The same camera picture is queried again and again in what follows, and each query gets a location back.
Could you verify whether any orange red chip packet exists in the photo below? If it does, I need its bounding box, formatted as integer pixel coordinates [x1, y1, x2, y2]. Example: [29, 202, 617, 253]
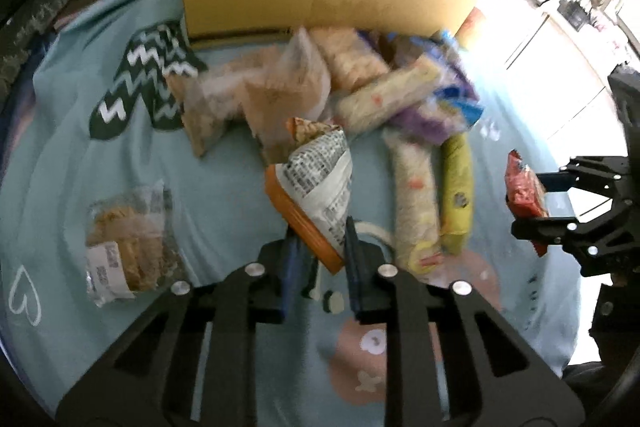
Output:
[503, 149, 550, 258]

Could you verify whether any clear cookie bag white label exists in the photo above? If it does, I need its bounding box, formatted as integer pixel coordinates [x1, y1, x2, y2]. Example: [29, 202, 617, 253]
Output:
[85, 181, 186, 307]

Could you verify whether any long yellow snack bar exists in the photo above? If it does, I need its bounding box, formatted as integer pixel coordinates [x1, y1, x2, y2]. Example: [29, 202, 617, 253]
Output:
[440, 133, 474, 255]

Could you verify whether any blue cookie packet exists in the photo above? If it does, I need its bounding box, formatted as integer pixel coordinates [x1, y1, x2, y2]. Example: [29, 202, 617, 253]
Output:
[388, 30, 484, 145]

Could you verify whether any orange white snack pack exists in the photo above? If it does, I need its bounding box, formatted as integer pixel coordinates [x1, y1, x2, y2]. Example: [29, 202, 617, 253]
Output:
[265, 117, 352, 274]

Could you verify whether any brown bread packet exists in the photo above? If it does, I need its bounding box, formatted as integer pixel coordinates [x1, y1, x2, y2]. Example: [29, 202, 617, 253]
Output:
[239, 27, 331, 165]

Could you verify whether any beige cabinet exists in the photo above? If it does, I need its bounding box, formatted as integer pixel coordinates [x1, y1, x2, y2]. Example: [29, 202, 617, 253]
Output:
[506, 3, 627, 164]

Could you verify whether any teal printed tablecloth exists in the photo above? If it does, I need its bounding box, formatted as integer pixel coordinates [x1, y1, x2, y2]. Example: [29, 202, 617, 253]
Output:
[1, 0, 579, 426]

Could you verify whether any red apple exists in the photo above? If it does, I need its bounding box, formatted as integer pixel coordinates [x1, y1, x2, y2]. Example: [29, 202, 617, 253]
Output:
[456, 6, 485, 49]

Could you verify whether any clear bread packet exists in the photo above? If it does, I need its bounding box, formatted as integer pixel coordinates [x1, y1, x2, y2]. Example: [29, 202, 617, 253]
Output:
[165, 46, 282, 157]

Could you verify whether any orange biscuit packet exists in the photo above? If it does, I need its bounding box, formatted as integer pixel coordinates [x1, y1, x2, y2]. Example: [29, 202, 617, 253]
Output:
[309, 27, 390, 92]

